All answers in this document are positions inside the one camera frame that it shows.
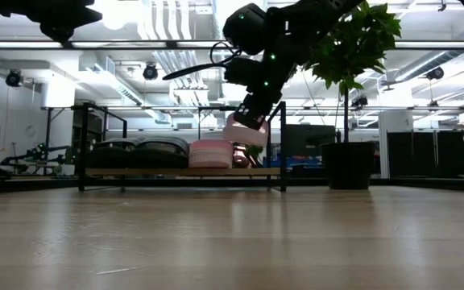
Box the black rubber slide sandal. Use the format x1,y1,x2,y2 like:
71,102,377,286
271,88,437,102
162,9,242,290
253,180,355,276
89,137,144,170
135,136,190,170

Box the small green background plant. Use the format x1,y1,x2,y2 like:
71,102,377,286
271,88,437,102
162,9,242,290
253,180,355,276
246,143,265,161

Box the black background cabinet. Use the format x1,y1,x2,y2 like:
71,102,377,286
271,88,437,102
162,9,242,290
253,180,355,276
286,123,337,158

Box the black aluminium table rig frame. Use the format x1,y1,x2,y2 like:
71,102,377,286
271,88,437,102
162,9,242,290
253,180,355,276
0,176,464,194

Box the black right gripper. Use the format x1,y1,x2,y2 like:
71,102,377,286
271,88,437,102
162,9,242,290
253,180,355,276
233,78,282,131

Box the background black rig frame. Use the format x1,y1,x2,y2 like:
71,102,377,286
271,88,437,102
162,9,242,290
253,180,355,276
40,105,259,162

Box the person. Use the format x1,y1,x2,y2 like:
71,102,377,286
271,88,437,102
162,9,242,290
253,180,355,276
231,143,257,169

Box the row of black cabinets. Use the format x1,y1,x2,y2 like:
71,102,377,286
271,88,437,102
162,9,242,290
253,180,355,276
386,124,464,179

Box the black metal wooden shoe shelf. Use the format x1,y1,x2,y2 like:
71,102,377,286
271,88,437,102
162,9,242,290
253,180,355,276
77,100,288,193

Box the green potted plant black pot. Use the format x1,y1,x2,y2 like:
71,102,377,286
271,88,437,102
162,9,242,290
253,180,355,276
302,0,402,191

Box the black rig beam light strips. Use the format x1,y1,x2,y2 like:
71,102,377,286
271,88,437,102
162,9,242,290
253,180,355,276
0,39,464,52

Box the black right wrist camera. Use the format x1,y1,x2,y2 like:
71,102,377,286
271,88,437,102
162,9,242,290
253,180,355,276
222,56,259,87

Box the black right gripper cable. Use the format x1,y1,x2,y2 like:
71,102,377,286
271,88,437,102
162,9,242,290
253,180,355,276
161,39,243,81

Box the pink rubber slide sandal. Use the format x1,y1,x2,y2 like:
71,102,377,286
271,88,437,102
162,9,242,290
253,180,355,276
221,114,270,147
188,139,234,170

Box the black ceiling spotlight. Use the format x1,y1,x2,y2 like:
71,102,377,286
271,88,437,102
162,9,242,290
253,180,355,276
5,69,23,89
142,63,160,81
351,94,369,109
425,65,445,81

